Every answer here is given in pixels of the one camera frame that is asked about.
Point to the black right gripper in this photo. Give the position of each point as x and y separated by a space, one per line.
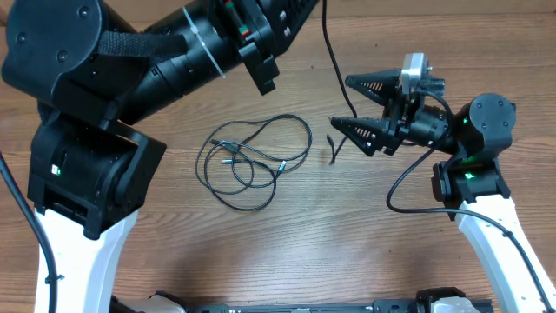
397 107

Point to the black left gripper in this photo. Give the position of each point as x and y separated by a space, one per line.
260 39

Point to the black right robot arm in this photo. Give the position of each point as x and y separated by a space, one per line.
469 185

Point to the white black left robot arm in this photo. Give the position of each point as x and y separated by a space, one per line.
94 77

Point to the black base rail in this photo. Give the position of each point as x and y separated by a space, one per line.
377 306

